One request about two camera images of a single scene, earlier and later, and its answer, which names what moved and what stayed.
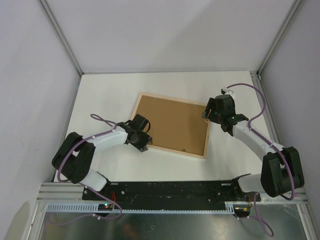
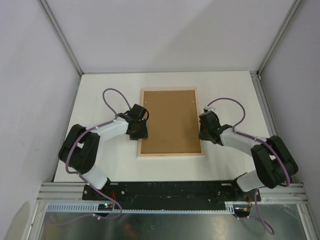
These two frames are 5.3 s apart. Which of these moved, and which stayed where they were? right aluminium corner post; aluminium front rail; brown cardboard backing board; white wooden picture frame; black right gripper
Moved: white wooden picture frame; brown cardboard backing board; black right gripper
Stayed: right aluminium corner post; aluminium front rail
